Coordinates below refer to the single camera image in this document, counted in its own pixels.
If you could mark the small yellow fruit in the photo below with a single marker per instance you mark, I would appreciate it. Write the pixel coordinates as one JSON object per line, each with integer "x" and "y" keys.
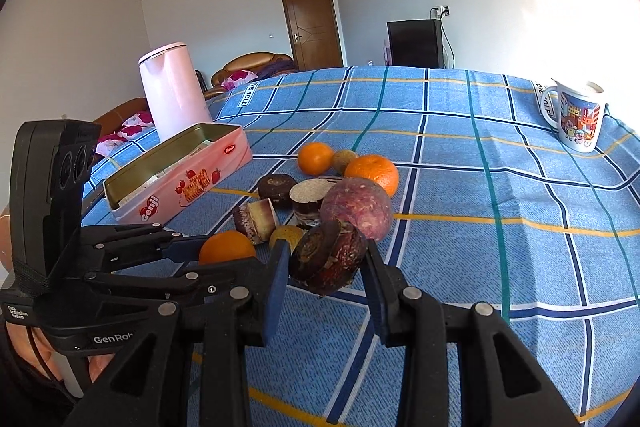
{"x": 288, "y": 233}

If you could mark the wall power socket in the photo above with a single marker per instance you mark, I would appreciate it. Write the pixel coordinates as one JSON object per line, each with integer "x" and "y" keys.
{"x": 442, "y": 11}

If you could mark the large orange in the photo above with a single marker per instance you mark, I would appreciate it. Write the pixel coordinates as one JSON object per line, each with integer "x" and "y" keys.
{"x": 376, "y": 168}

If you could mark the white cartoon printed mug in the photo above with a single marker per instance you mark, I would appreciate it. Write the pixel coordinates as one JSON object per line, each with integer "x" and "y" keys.
{"x": 575, "y": 112}

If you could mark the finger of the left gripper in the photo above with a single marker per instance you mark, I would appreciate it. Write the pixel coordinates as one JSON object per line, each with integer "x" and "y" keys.
{"x": 109, "y": 248}
{"x": 121, "y": 302}

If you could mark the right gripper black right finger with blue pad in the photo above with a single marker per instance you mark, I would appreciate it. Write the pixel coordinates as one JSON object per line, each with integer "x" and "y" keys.
{"x": 501, "y": 382}

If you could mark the pink electric kettle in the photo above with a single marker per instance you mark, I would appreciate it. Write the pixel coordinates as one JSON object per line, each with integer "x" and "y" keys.
{"x": 172, "y": 90}

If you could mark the person's left hand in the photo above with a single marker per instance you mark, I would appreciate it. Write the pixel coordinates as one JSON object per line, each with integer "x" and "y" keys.
{"x": 30, "y": 344}

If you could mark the dark round mangosteen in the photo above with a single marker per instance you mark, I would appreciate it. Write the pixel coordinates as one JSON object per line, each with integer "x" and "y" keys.
{"x": 276, "y": 188}

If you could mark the cut mangosteen white top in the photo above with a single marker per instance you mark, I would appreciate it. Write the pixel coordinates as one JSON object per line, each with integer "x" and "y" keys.
{"x": 307, "y": 197}

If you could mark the small orange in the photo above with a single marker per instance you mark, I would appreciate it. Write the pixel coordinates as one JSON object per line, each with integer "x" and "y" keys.
{"x": 315, "y": 158}

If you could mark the large purple passion fruit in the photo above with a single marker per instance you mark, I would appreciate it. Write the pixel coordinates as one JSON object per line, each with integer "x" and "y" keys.
{"x": 361, "y": 202}

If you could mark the brown kiwi fruit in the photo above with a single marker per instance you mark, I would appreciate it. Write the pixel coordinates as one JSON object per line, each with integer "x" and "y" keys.
{"x": 341, "y": 159}

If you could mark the black television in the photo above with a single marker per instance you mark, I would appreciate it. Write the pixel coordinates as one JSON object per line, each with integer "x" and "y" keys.
{"x": 416, "y": 43}

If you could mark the pink biscuit tin box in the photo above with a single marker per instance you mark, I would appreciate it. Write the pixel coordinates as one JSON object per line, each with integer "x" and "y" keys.
{"x": 169, "y": 177}

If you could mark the brown leather armchair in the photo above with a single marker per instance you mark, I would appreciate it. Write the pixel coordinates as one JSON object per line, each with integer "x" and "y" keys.
{"x": 261, "y": 64}

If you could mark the brown leather sofa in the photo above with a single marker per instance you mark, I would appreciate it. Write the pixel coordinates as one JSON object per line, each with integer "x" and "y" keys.
{"x": 122, "y": 124}

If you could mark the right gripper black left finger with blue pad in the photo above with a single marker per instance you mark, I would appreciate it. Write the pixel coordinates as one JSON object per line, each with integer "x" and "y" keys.
{"x": 154, "y": 390}

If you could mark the brown wooden door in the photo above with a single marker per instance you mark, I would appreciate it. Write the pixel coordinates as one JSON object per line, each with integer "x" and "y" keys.
{"x": 312, "y": 27}

